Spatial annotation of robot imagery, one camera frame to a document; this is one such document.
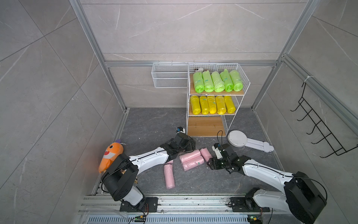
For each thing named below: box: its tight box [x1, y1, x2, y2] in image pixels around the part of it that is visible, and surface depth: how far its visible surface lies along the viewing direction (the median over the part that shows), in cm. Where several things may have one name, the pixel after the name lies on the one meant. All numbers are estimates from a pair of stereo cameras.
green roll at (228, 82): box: [220, 69, 234, 93], surface depth 72 cm
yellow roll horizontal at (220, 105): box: [215, 95, 227, 115], surface depth 85 cm
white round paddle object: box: [227, 129, 275, 153], surface depth 97 cm
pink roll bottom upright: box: [164, 163, 176, 189], surface depth 83 cm
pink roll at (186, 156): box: [179, 149, 202, 162], surface depth 90 cm
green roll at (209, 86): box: [202, 70, 215, 93], surface depth 73 cm
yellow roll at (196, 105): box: [189, 95, 201, 116], surface depth 86 cm
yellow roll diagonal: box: [206, 95, 217, 115], surface depth 85 cm
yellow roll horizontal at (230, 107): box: [224, 95, 237, 114], surface depth 84 cm
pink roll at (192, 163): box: [181, 155, 205, 172], surface depth 86 cm
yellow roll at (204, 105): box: [199, 95, 210, 115], surface depth 85 cm
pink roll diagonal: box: [199, 147, 213, 162], surface depth 92 cm
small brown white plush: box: [193, 68, 205, 73], surface depth 92 cm
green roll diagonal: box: [229, 70, 244, 92], surface depth 72 cm
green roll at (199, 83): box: [192, 71, 205, 94], surface depth 72 cm
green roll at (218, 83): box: [211, 71, 226, 93], surface depth 72 cm
